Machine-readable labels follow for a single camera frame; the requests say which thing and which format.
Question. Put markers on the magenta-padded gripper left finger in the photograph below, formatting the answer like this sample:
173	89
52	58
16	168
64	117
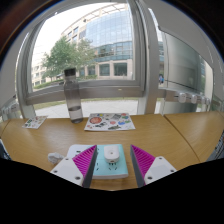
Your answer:
68	170

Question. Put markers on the small white charger block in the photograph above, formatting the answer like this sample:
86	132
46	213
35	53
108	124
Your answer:
111	153

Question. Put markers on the small colourful sticker sheet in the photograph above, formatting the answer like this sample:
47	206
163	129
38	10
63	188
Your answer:
34	122

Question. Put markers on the white window frame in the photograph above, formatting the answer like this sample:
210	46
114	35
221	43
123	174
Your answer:
100	90

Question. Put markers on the white and teal power strip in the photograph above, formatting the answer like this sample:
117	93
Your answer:
101	168

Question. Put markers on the white wall socket rail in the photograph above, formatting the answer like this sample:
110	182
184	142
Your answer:
186	97

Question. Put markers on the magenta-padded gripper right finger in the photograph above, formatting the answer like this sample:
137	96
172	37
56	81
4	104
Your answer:
156	168

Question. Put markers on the clear grey water bottle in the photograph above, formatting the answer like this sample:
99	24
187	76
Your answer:
74	100

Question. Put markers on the large colourful sticker sheet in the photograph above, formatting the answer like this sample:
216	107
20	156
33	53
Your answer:
110	121

